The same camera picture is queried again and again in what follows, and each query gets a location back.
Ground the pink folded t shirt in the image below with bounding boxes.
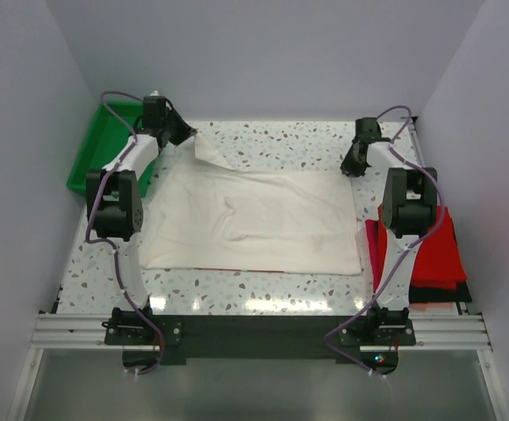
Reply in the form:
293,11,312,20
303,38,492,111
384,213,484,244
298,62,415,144
365,219,387,291

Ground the black folded t shirt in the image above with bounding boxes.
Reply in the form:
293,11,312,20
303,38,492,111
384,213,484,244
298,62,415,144
409,282,472,303

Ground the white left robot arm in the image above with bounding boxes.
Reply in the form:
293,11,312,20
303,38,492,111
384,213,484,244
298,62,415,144
85,91,197,311

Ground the white printed t shirt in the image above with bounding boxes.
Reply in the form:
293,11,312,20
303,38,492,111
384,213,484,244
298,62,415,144
139,135,362,276

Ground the red folded t shirt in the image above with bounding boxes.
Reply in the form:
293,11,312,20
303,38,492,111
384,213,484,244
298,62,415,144
411,210,467,289

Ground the aluminium frame rail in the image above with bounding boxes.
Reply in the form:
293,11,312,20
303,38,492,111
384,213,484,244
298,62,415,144
30,313,492,351

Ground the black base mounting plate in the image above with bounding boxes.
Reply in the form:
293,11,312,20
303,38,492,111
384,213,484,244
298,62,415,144
102,308,417,375

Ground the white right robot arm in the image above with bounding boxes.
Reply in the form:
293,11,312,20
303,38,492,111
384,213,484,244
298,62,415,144
341,118,443,311

